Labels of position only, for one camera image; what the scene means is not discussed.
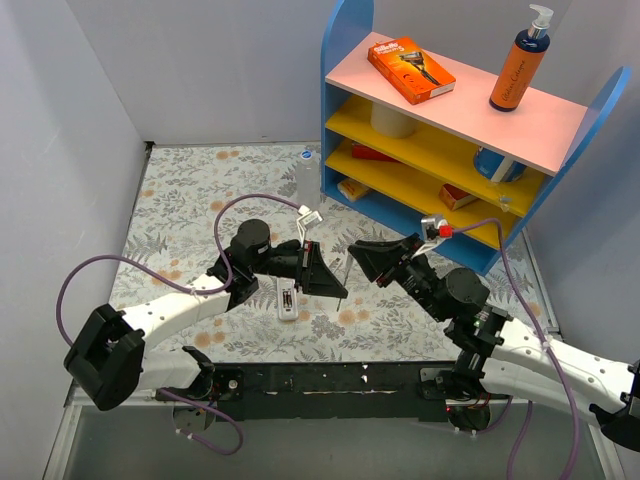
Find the white remote control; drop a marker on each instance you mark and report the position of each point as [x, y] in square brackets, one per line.
[284, 284]

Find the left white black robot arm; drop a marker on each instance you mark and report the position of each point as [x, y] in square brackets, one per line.
[115, 352]

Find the red flat box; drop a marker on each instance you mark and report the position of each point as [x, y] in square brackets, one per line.
[361, 151]

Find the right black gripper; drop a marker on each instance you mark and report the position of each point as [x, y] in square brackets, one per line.
[400, 259]

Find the white orange small box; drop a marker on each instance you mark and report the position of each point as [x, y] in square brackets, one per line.
[352, 190]

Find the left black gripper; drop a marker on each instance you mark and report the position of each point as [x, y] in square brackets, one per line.
[305, 267]

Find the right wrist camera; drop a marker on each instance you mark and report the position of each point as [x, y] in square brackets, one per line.
[435, 228]

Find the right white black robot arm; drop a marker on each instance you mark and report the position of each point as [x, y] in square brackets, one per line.
[501, 354]

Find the white paper roll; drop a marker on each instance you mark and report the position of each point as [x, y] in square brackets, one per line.
[391, 123]

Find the aluminium frame rail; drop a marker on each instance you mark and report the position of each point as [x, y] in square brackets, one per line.
[148, 438]

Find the clear plastic water bottle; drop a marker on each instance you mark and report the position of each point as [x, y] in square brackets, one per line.
[308, 180]

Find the blue shelf with coloured boards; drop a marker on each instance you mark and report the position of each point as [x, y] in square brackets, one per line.
[546, 133]

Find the floral patterned table mat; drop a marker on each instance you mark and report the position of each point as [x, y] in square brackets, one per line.
[187, 194]

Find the orange razor box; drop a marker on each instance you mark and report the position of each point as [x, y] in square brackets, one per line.
[410, 70]

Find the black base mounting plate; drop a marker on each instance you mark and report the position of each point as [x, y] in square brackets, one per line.
[424, 391]

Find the orange pump lotion bottle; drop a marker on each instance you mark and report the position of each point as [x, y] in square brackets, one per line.
[522, 62]

